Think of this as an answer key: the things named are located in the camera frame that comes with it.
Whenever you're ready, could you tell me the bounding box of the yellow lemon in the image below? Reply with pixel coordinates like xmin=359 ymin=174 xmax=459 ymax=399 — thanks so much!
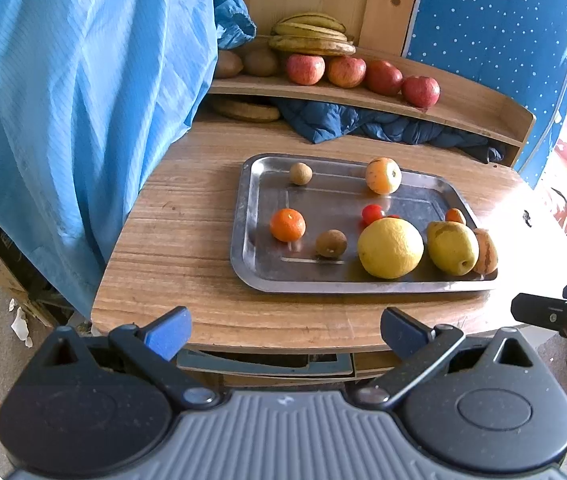
xmin=357 ymin=217 xmax=425 ymax=280

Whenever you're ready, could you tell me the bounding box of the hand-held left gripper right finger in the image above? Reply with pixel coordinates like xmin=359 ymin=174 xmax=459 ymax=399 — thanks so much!
xmin=353 ymin=307 xmax=548 ymax=407

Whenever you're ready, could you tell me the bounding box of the white paper scrap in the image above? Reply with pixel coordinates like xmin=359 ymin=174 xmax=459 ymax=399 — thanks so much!
xmin=9 ymin=299 xmax=34 ymax=348

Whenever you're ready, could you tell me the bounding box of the yellow pear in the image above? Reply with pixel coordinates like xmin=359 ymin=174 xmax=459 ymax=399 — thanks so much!
xmin=426 ymin=220 xmax=479 ymax=276

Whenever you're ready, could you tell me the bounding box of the red apple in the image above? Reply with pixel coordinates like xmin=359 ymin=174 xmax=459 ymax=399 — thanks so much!
xmin=285 ymin=54 xmax=325 ymax=86
xmin=327 ymin=56 xmax=367 ymax=89
xmin=365 ymin=60 xmax=404 ymax=97
xmin=402 ymin=75 xmax=441 ymax=109

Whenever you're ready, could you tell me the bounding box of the striped pepino melon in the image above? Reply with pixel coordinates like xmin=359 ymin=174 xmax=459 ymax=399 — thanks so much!
xmin=472 ymin=228 xmax=499 ymax=275

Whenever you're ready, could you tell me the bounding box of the brown kiwi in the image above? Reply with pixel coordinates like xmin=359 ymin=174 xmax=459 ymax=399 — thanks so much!
xmin=242 ymin=47 xmax=279 ymax=78
xmin=214 ymin=50 xmax=244 ymax=79

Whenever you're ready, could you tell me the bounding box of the grey under-desk tray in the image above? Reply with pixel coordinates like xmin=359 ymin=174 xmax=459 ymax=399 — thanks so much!
xmin=176 ymin=347 xmax=354 ymax=378

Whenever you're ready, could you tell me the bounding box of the metal tray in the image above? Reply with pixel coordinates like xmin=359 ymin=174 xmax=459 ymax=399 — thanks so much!
xmin=230 ymin=153 xmax=499 ymax=293

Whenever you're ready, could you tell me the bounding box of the bunch of bananas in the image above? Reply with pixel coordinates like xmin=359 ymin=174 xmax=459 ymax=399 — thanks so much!
xmin=267 ymin=12 xmax=357 ymax=57

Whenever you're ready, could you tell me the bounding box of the woven round mat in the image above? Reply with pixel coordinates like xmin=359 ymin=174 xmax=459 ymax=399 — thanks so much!
xmin=210 ymin=97 xmax=281 ymax=123

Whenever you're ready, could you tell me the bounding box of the dark blue jacket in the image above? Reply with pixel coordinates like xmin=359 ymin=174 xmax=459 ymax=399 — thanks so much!
xmin=270 ymin=97 xmax=507 ymax=163

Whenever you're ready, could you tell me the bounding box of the orange round fruit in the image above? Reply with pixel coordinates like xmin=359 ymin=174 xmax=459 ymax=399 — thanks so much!
xmin=365 ymin=157 xmax=403 ymax=195

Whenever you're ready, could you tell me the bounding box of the small tan round fruit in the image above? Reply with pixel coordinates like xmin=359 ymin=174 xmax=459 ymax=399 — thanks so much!
xmin=290 ymin=162 xmax=313 ymax=186
xmin=316 ymin=229 xmax=349 ymax=258

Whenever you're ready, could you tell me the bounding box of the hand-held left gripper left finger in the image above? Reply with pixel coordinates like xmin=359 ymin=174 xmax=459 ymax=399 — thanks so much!
xmin=26 ymin=306 xmax=218 ymax=408

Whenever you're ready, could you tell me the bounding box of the blue dotted tent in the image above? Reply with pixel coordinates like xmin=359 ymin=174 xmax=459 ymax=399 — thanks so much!
xmin=402 ymin=0 xmax=567 ymax=188

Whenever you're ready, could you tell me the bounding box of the blue plastic bag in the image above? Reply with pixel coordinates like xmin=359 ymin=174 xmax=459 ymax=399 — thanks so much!
xmin=212 ymin=0 xmax=257 ymax=51

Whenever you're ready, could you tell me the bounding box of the wooden shelf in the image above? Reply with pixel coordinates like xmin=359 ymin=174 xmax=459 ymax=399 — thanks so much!
xmin=206 ymin=35 xmax=537 ymax=168

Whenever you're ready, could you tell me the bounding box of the light blue sheet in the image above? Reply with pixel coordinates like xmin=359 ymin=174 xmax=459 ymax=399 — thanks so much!
xmin=0 ymin=0 xmax=219 ymax=318

